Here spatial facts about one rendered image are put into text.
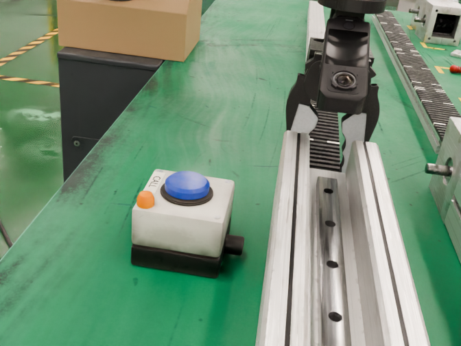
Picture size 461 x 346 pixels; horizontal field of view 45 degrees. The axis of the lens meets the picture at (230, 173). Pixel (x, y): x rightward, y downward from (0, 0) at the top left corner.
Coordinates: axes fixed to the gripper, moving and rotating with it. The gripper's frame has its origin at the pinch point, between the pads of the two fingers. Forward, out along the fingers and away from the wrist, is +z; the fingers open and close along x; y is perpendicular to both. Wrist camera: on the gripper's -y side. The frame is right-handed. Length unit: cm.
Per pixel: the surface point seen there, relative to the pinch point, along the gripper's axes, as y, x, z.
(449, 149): 0.7, -14.0, -4.7
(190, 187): -18.1, 12.5, -5.3
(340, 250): -21.6, -0.7, -3.7
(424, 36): 88, -28, 1
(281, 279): -30.3, 4.0, -6.5
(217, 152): 5.2, 12.9, 2.1
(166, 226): -20.8, 13.9, -2.7
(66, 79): 39, 47, 8
